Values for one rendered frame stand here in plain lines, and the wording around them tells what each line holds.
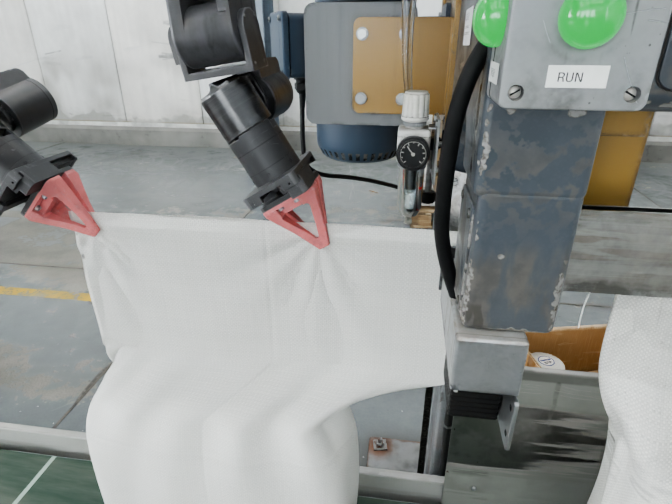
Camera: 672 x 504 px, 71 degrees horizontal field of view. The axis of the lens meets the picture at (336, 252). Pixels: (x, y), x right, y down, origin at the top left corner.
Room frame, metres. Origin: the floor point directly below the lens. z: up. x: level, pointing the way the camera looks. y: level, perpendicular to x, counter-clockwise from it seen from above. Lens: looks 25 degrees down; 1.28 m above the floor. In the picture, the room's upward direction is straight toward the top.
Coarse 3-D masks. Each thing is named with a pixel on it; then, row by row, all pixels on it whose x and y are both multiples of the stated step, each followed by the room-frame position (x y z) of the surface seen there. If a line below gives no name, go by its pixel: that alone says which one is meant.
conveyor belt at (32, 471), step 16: (0, 464) 0.76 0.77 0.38; (16, 464) 0.76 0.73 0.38; (32, 464) 0.76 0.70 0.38; (48, 464) 0.76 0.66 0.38; (64, 464) 0.76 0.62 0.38; (80, 464) 0.76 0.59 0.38; (0, 480) 0.72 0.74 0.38; (16, 480) 0.72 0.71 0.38; (32, 480) 0.72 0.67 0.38; (48, 480) 0.72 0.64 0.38; (64, 480) 0.72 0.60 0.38; (80, 480) 0.72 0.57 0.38; (96, 480) 0.72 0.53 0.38; (0, 496) 0.68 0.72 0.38; (16, 496) 0.68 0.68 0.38; (32, 496) 0.68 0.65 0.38; (48, 496) 0.68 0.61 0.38; (64, 496) 0.68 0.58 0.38; (80, 496) 0.68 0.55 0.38; (96, 496) 0.68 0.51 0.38
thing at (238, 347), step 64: (128, 256) 0.53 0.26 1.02; (192, 256) 0.52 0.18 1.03; (256, 256) 0.51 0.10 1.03; (320, 256) 0.50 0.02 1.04; (384, 256) 0.49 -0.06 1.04; (128, 320) 0.54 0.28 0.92; (192, 320) 0.52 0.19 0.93; (256, 320) 0.51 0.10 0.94; (320, 320) 0.50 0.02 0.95; (384, 320) 0.49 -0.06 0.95; (128, 384) 0.51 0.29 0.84; (192, 384) 0.50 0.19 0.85; (256, 384) 0.49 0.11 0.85; (320, 384) 0.49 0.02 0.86; (384, 384) 0.48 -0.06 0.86; (128, 448) 0.47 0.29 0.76; (192, 448) 0.45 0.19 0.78; (256, 448) 0.44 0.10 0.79; (320, 448) 0.44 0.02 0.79
